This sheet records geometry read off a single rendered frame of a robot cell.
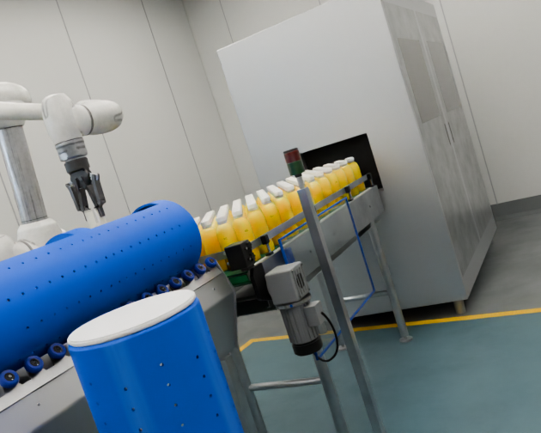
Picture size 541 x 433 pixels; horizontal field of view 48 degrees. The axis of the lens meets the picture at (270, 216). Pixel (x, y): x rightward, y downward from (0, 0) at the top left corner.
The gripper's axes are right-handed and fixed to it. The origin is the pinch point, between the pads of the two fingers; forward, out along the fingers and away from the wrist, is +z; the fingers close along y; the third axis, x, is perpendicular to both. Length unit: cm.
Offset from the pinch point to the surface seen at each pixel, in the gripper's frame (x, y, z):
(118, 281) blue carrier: -19.8, 19.4, 17.9
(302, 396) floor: 117, -17, 124
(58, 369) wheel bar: -47, 17, 31
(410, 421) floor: 84, 50, 124
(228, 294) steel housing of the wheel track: 30, 20, 40
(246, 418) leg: 22, 15, 84
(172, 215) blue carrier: 16.3, 17.1, 6.5
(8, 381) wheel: -60, 17, 28
